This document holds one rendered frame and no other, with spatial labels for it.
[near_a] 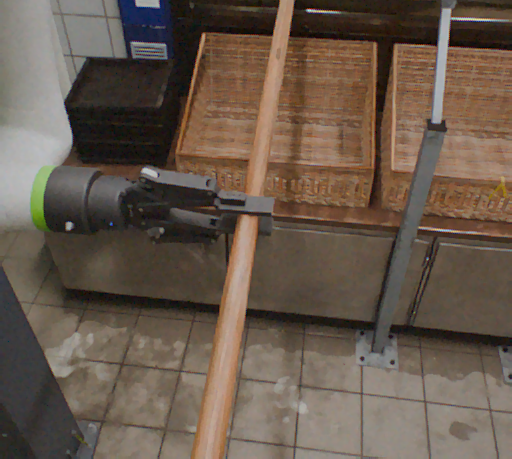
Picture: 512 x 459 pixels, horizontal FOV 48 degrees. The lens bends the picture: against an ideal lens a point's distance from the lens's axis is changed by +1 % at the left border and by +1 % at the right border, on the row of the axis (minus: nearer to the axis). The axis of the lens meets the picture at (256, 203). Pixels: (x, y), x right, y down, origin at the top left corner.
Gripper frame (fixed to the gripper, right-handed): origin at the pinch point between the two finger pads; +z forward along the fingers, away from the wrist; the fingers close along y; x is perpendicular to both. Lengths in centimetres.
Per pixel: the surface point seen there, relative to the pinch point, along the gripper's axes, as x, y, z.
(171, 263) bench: -63, 89, -33
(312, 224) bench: -61, 64, 11
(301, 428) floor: -27, 119, 13
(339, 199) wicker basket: -67, 59, 18
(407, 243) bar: -55, 63, 37
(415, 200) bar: -55, 46, 36
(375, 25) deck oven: -116, 30, 26
